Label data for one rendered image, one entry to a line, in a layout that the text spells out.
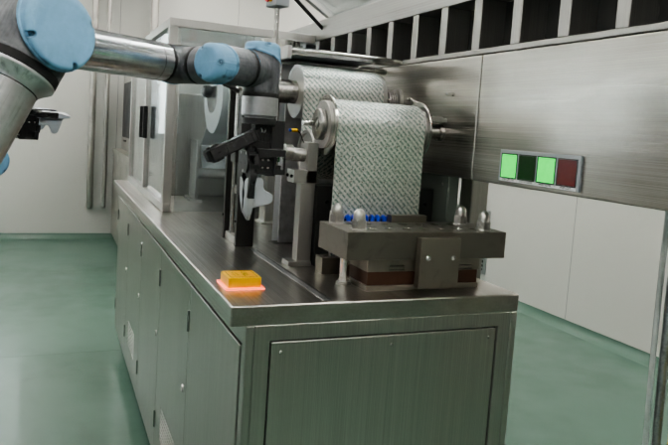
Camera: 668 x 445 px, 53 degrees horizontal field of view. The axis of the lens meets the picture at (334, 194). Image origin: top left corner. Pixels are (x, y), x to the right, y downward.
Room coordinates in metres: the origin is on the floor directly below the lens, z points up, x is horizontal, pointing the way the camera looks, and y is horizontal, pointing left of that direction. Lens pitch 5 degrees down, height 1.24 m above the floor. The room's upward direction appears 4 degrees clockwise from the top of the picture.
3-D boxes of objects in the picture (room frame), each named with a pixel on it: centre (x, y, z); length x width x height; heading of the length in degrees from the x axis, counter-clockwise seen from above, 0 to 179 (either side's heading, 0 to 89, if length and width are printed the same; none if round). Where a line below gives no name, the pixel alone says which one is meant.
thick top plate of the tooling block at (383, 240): (1.52, -0.19, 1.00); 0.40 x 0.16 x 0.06; 113
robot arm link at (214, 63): (1.31, 0.24, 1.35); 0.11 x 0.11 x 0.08; 55
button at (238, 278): (1.38, 0.18, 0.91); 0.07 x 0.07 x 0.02; 23
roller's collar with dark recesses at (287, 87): (1.84, 0.15, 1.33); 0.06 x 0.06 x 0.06; 23
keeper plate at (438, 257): (1.44, -0.24, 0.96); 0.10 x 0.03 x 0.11; 113
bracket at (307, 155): (1.63, 0.08, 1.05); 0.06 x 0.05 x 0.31; 113
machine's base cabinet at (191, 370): (2.50, 0.36, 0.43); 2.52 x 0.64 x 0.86; 23
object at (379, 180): (1.61, -0.10, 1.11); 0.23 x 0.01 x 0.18; 113
